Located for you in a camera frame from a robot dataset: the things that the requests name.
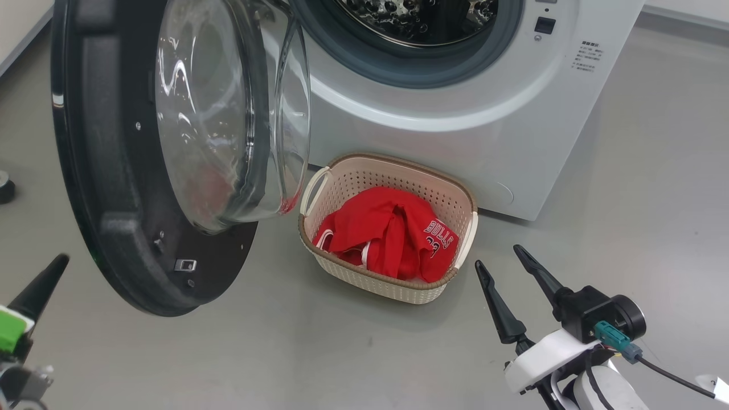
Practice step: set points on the cream perforated laundry basket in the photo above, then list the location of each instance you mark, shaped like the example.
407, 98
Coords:
444, 193

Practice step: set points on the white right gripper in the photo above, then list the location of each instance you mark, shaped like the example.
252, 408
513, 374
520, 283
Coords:
547, 361

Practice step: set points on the red Bulls basketball jersey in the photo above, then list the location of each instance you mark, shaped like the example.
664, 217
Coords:
387, 228

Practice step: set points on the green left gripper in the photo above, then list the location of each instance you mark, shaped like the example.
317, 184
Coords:
12, 330

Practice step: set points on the round black glass washer door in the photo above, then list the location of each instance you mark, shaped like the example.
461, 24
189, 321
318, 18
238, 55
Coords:
114, 171

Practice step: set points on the white front-load washing machine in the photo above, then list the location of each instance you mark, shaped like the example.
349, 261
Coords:
484, 114

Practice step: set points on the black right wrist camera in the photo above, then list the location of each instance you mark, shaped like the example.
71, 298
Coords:
592, 310

